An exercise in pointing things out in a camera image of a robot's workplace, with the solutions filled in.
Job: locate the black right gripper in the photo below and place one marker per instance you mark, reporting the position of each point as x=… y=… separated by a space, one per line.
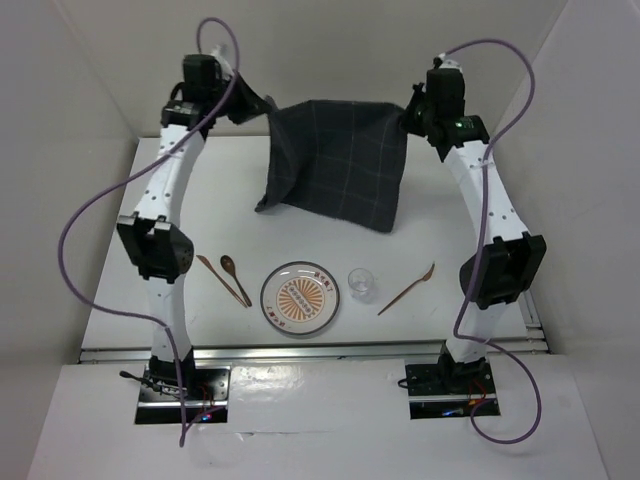
x=410 y=126

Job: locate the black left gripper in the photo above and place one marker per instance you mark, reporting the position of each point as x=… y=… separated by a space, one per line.
x=250 y=104

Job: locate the dark grey checked cloth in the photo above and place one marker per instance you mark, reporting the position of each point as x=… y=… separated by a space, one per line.
x=340 y=159

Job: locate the dark wooden spoon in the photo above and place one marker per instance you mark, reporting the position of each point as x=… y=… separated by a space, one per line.
x=229 y=267

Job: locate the copper knife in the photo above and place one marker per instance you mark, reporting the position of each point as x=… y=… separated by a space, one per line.
x=205 y=261

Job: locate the clear drinking glass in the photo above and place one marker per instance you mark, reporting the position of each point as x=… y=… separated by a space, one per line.
x=361 y=283

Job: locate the white plate with orange pattern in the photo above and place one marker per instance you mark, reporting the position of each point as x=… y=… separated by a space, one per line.
x=300 y=299

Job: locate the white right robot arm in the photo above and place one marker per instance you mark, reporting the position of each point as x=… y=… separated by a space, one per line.
x=507 y=255

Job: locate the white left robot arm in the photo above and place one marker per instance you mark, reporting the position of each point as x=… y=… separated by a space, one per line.
x=151 y=234

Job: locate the aluminium right side rail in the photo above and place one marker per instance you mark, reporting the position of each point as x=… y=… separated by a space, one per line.
x=531 y=317

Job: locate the aluminium rail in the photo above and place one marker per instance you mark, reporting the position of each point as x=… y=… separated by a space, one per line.
x=277 y=353
x=531 y=317

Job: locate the aluminium front rail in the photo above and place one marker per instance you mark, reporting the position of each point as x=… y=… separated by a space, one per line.
x=277 y=353

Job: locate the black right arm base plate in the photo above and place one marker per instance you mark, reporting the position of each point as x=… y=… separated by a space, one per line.
x=441 y=391

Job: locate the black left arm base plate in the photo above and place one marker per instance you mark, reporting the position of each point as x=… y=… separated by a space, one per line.
x=207 y=402

